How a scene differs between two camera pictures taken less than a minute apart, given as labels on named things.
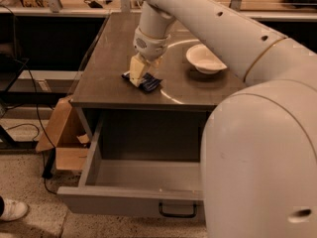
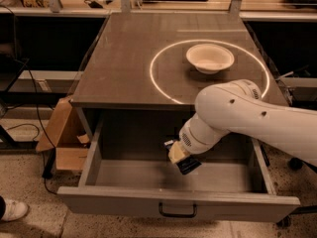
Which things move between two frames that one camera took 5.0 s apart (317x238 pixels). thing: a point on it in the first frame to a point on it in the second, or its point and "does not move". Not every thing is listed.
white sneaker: (13, 209) does not move
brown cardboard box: (66, 134) does not move
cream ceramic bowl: (204, 59) does not move
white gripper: (151, 48) to (188, 141)
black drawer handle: (176, 214) does not move
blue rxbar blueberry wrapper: (149, 81) to (185, 165)
